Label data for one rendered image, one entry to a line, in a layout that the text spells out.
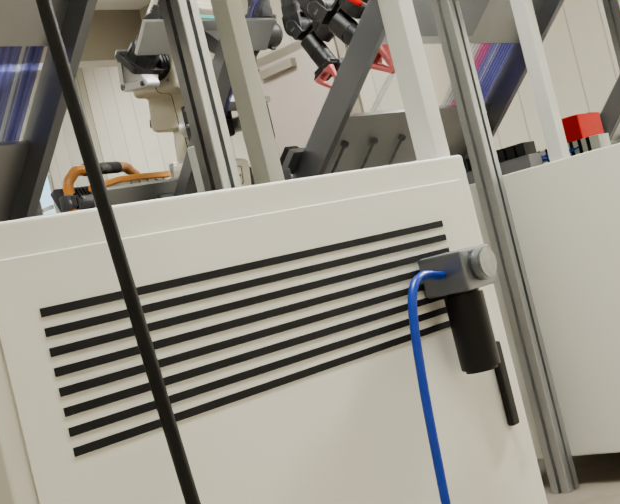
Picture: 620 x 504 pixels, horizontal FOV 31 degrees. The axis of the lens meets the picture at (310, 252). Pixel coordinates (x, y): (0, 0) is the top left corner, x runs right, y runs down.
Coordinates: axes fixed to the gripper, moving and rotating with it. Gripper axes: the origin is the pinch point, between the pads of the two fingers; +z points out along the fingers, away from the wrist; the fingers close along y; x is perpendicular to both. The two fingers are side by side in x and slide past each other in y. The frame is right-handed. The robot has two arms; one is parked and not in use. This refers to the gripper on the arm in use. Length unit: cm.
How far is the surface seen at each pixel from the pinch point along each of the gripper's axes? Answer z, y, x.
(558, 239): 62, -23, -5
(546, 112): 45, -22, -22
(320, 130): 3.2, -21.0, 13.3
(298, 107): -288, 424, 245
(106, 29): -473, 407, 301
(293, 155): 1.7, -23.6, 21.0
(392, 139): 4.4, 8.6, 17.4
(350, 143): 4.0, -7.8, 17.4
